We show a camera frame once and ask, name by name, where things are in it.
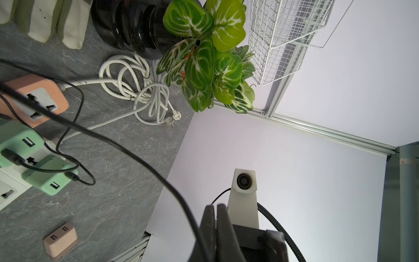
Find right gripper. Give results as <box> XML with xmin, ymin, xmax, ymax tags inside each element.
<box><xmin>233</xmin><ymin>225</ymin><xmax>289</xmax><ymax>262</ymax></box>

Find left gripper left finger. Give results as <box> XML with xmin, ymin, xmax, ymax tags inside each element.
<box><xmin>188</xmin><ymin>205</ymin><xmax>217</xmax><ymax>262</ymax></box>

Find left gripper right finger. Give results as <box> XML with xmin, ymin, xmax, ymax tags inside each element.
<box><xmin>216</xmin><ymin>204</ymin><xmax>246</xmax><ymax>262</ymax></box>

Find pink charger cube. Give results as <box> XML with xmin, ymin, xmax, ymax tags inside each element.
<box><xmin>43</xmin><ymin>223</ymin><xmax>78</xmax><ymax>261</ymax></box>

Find green USB charger cube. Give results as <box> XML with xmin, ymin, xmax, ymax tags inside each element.
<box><xmin>1</xmin><ymin>120</ymin><xmax>45</xmax><ymax>158</ymax></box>

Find black USB cable spare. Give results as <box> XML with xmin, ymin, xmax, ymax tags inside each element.
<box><xmin>0</xmin><ymin>81</ymin><xmax>213</xmax><ymax>262</ymax></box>

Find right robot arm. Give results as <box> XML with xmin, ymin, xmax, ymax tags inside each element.
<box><xmin>200</xmin><ymin>187</ymin><xmax>305</xmax><ymax>262</ymax></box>

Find potted green plant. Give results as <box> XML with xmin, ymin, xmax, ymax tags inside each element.
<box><xmin>91</xmin><ymin>1</ymin><xmax>255</xmax><ymax>114</ymax></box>

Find white power strip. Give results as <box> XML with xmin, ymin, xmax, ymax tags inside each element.
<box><xmin>1</xmin><ymin>146</ymin><xmax>53</xmax><ymax>210</ymax></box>

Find orange power strip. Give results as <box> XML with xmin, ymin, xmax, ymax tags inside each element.
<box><xmin>4</xmin><ymin>74</ymin><xmax>69</xmax><ymax>128</ymax></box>

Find white gardening glove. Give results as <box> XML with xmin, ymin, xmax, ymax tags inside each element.
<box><xmin>1</xmin><ymin>0</ymin><xmax>93</xmax><ymax>50</ymax></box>

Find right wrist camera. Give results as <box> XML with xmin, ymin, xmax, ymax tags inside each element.
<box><xmin>228</xmin><ymin>169</ymin><xmax>259</xmax><ymax>229</ymax></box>

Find white coiled power cords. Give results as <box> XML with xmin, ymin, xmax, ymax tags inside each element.
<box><xmin>48</xmin><ymin>53</ymin><xmax>183</xmax><ymax>144</ymax></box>

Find white wire wall shelf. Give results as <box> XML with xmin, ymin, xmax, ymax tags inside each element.
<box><xmin>244</xmin><ymin>1</ymin><xmax>336</xmax><ymax>86</ymax></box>

